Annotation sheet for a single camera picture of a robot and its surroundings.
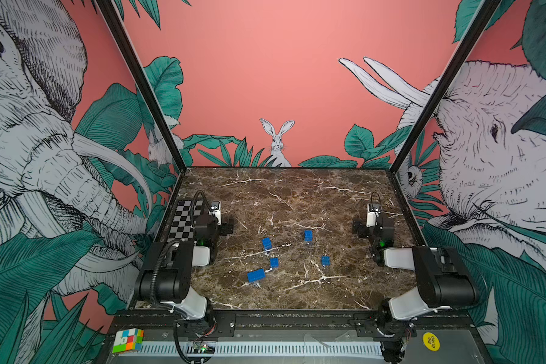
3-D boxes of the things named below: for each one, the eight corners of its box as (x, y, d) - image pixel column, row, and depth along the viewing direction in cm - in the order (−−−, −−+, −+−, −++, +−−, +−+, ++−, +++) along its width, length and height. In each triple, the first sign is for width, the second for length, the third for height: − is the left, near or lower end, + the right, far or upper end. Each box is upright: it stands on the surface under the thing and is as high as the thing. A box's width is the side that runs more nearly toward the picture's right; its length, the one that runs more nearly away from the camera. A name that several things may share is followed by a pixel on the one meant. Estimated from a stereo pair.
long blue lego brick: (248, 283, 85) (247, 281, 83) (246, 274, 87) (246, 272, 85) (266, 278, 86) (266, 276, 84) (264, 269, 88) (264, 267, 86)
